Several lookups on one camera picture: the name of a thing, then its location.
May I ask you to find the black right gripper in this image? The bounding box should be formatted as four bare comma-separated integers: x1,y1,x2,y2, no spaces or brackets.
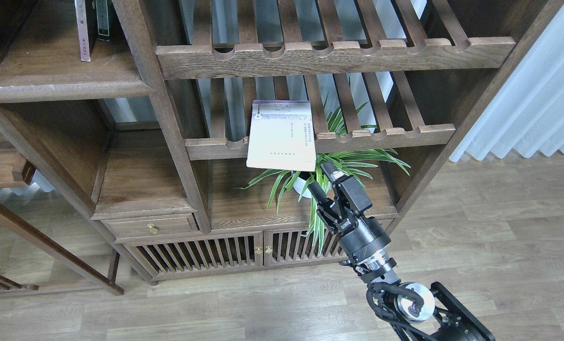
308,160,391,266

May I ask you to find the white and purple book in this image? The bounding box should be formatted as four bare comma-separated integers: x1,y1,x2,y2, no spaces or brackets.
246,100,316,172

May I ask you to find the maroon book with white characters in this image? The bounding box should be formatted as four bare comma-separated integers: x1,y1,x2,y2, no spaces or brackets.
74,0,97,62

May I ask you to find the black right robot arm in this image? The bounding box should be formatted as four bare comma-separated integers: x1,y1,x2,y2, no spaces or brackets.
309,161,494,341

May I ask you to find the green spider plant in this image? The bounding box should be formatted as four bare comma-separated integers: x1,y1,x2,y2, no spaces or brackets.
237,95,411,256

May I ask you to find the white plant pot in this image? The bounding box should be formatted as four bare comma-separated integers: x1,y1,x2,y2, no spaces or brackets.
293,172,312,201

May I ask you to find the dark wooden bookshelf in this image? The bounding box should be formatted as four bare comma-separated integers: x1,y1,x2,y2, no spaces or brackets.
0,0,564,283

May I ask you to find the brass drawer knob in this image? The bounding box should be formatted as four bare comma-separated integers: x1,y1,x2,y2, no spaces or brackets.
148,223,159,234

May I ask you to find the white curtain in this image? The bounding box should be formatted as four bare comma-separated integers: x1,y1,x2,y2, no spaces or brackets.
450,5,564,162

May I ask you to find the green upright book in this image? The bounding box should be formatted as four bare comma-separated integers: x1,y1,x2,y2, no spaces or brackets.
95,0,115,41

